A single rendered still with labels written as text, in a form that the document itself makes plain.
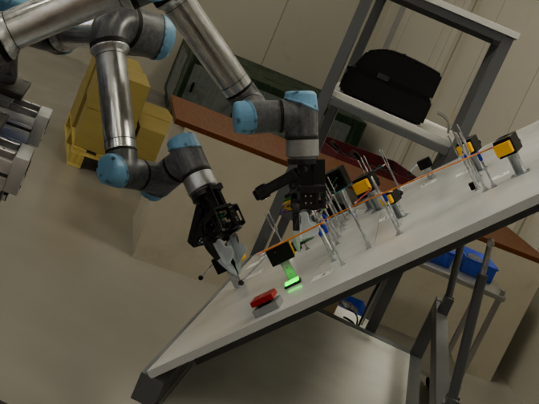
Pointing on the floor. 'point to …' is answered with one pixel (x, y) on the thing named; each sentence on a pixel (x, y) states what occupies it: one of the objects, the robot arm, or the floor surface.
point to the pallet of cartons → (77, 146)
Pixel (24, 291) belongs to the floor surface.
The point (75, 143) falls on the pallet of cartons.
